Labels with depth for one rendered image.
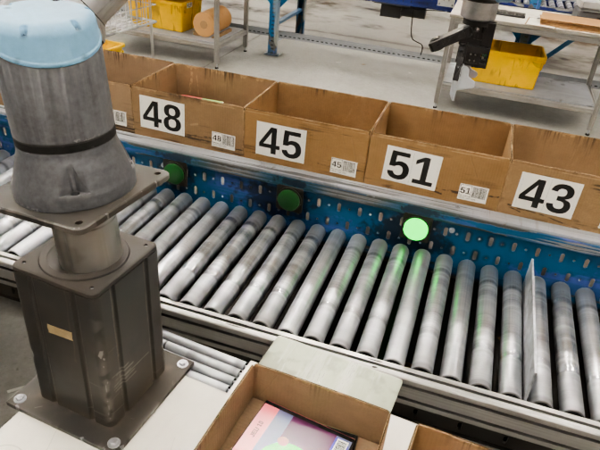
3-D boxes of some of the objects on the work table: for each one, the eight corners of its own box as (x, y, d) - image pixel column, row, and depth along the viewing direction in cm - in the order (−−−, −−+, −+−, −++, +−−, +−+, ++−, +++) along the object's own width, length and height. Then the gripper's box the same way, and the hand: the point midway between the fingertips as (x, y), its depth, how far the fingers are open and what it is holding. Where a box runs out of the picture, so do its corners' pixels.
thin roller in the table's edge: (129, 338, 133) (128, 332, 132) (236, 382, 125) (236, 375, 124) (123, 344, 132) (122, 337, 131) (231, 388, 123) (231, 381, 122)
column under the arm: (116, 458, 105) (95, 318, 87) (6, 405, 113) (-31, 268, 95) (194, 364, 125) (191, 237, 108) (97, 326, 133) (79, 201, 116)
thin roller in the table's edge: (121, 345, 131) (120, 339, 130) (230, 390, 123) (230, 383, 122) (116, 351, 130) (115, 345, 129) (225, 396, 121) (226, 390, 120)
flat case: (325, 503, 98) (326, 497, 98) (229, 455, 105) (229, 449, 104) (354, 444, 109) (355, 438, 108) (266, 404, 115) (266, 398, 115)
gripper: (495, 28, 142) (476, 108, 153) (498, 15, 156) (479, 90, 167) (460, 22, 144) (443, 102, 155) (465, 11, 158) (450, 85, 169)
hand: (452, 92), depth 161 cm, fingers open, 10 cm apart
